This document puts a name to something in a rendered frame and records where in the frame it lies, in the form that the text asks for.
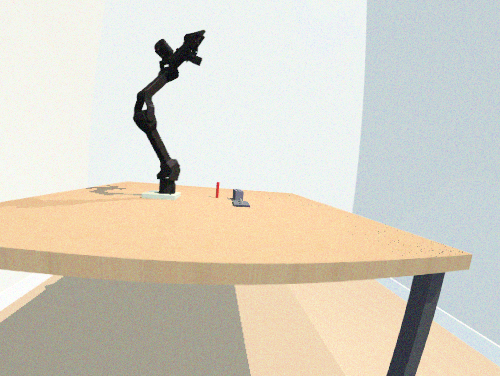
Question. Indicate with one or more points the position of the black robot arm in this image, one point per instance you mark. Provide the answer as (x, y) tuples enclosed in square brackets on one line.
[(146, 120)]

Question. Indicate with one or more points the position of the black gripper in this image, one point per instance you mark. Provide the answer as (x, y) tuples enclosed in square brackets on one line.
[(191, 43)]

